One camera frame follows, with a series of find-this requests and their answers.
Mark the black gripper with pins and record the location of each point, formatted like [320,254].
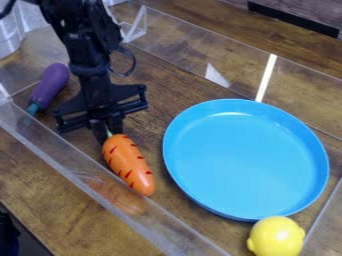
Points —
[101,106]

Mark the orange toy carrot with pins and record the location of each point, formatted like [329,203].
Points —
[128,163]

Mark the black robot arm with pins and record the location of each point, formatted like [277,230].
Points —
[91,36]

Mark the blue round tray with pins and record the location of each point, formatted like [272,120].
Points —
[245,159]

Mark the purple toy eggplant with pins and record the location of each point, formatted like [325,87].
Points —
[54,81]

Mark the white curtain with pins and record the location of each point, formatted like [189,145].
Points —
[21,17]

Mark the yellow toy lemon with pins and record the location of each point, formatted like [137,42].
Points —
[276,236]

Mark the clear acrylic enclosure wall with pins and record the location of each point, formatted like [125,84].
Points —
[205,51]

